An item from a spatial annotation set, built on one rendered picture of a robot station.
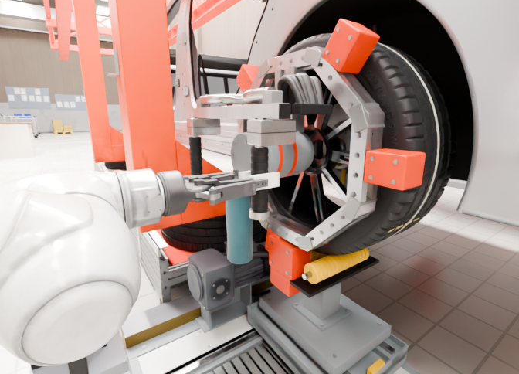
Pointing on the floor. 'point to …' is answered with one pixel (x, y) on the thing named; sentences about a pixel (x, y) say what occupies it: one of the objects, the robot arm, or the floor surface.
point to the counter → (16, 141)
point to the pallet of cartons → (61, 127)
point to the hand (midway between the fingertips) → (259, 178)
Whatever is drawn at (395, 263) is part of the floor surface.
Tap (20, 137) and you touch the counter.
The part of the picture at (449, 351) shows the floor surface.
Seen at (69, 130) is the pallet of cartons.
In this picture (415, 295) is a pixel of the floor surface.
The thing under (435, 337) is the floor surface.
